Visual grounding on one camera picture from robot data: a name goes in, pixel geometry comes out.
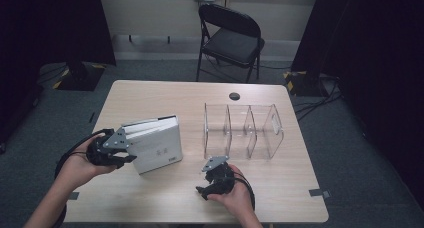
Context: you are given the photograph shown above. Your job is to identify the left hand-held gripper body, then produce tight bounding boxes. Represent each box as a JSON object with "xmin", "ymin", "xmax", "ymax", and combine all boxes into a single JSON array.
[{"xmin": 87, "ymin": 127, "xmax": 131, "ymax": 167}]

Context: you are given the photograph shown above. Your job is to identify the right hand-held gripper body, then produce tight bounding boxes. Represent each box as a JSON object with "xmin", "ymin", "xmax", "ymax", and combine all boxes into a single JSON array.
[{"xmin": 201, "ymin": 155, "xmax": 236, "ymax": 194}]

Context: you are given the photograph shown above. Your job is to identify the white book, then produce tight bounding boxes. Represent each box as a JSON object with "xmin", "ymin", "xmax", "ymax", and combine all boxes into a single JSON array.
[{"xmin": 121, "ymin": 114, "xmax": 184, "ymax": 175}]

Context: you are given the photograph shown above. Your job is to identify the clear acrylic book rack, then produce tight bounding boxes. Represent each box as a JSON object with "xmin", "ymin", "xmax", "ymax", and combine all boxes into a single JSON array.
[{"xmin": 203, "ymin": 102, "xmax": 285, "ymax": 161}]

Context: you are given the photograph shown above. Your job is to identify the person's right hand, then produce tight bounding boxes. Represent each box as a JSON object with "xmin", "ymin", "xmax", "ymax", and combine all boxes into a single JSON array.
[{"xmin": 207, "ymin": 164, "xmax": 256, "ymax": 217}]

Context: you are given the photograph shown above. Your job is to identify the person's left hand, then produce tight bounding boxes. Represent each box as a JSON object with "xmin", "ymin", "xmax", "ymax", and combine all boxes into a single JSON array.
[{"xmin": 61, "ymin": 134, "xmax": 118, "ymax": 189}]

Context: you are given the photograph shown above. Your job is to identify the black stand base yellow tape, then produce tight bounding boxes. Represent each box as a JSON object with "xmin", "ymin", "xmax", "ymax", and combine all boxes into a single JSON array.
[
  {"xmin": 52, "ymin": 61, "xmax": 108, "ymax": 92},
  {"xmin": 283, "ymin": 70, "xmax": 329, "ymax": 97}
]

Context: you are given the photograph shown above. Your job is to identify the black folding chair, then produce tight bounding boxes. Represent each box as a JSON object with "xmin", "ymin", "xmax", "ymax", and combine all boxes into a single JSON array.
[{"xmin": 195, "ymin": 2, "xmax": 266, "ymax": 84}]

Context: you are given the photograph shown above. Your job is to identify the black curtain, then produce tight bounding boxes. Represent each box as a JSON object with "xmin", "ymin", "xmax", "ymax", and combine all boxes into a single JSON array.
[{"xmin": 291, "ymin": 0, "xmax": 424, "ymax": 202}]

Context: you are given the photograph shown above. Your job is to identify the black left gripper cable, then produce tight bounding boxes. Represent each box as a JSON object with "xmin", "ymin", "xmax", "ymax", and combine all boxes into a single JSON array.
[{"xmin": 54, "ymin": 128, "xmax": 115, "ymax": 180}]

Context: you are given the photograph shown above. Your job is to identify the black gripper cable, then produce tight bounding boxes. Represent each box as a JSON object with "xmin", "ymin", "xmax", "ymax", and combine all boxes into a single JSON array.
[
  {"xmin": 233, "ymin": 173, "xmax": 257, "ymax": 212},
  {"xmin": 54, "ymin": 128, "xmax": 115, "ymax": 180}
]

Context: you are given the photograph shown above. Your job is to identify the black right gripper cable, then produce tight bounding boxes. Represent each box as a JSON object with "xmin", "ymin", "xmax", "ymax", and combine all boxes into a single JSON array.
[{"xmin": 233, "ymin": 173, "xmax": 257, "ymax": 212}]

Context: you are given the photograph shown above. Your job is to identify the black floor cables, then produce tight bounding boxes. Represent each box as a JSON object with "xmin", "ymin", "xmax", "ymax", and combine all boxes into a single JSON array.
[{"xmin": 293, "ymin": 75, "xmax": 343, "ymax": 122}]

